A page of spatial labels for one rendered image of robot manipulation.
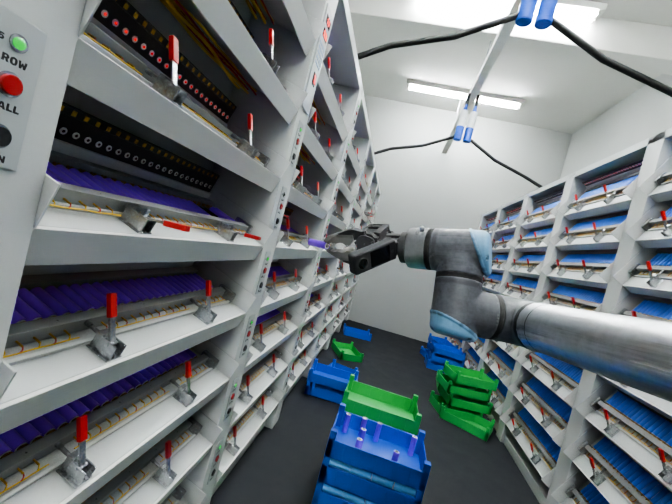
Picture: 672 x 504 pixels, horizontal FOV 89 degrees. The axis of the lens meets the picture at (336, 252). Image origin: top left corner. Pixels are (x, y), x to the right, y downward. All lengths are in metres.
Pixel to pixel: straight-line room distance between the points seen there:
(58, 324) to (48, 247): 0.16
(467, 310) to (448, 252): 0.12
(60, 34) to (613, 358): 0.67
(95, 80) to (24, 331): 0.31
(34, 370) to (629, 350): 0.69
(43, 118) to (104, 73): 0.09
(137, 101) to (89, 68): 0.07
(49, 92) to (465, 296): 0.64
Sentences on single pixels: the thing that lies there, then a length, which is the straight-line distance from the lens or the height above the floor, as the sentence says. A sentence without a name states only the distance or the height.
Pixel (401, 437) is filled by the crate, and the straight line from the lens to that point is 1.36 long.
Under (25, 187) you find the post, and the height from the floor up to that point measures 0.92.
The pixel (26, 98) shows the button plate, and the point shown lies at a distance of 0.42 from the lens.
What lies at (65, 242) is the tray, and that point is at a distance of 0.48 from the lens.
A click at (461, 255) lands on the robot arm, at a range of 0.70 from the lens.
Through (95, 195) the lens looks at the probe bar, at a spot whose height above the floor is 0.93.
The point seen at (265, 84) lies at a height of 1.23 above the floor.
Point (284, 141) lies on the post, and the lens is 0.98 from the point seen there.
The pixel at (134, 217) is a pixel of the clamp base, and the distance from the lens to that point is 0.56.
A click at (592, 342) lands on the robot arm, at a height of 0.90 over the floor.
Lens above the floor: 0.95
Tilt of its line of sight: 2 degrees down
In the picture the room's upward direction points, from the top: 15 degrees clockwise
